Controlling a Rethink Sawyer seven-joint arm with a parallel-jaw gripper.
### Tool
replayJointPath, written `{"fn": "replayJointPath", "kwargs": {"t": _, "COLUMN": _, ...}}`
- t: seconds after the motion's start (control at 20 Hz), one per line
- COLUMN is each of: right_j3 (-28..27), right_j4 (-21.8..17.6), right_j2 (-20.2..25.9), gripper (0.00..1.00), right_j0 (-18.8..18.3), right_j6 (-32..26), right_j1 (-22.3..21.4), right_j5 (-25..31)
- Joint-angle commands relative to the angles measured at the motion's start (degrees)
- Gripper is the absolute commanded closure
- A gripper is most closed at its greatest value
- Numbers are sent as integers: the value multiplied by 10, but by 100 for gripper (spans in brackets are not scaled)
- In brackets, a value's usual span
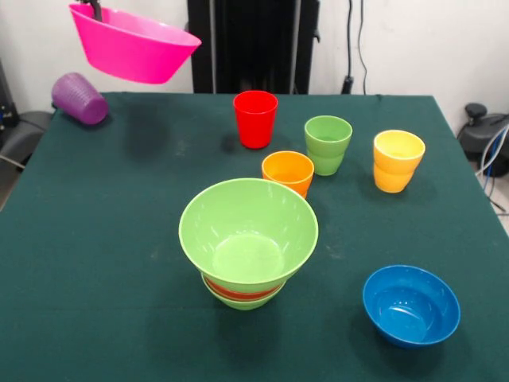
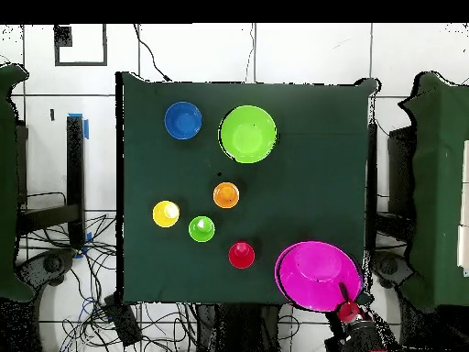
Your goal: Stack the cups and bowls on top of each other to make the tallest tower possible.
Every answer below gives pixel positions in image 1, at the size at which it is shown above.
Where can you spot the red bowl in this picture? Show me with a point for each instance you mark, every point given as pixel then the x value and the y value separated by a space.
pixel 238 293

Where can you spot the large pink bowl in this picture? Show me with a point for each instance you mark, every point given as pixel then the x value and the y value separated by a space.
pixel 135 55

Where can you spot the red cup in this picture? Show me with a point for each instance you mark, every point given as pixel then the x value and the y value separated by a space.
pixel 254 123

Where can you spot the large green bowl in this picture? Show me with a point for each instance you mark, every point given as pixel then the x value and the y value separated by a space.
pixel 246 231

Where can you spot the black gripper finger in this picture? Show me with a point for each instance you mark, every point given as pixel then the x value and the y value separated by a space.
pixel 95 10

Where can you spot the orange cup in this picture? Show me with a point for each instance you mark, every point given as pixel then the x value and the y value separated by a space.
pixel 286 171

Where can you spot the dark green tablecloth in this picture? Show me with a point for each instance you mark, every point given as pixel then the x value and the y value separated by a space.
pixel 79 318

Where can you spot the yellow cup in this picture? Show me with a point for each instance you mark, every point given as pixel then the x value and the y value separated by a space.
pixel 397 167

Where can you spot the small green bowl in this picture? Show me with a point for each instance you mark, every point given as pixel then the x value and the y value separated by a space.
pixel 242 305

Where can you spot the blue bowl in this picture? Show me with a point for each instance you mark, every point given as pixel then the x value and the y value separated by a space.
pixel 411 314

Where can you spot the green cup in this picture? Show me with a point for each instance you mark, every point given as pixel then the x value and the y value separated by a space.
pixel 328 155

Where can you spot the black wheeled base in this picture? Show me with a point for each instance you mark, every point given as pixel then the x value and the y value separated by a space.
pixel 24 135
pixel 477 135

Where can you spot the purple cup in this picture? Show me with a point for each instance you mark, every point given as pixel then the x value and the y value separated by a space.
pixel 79 99

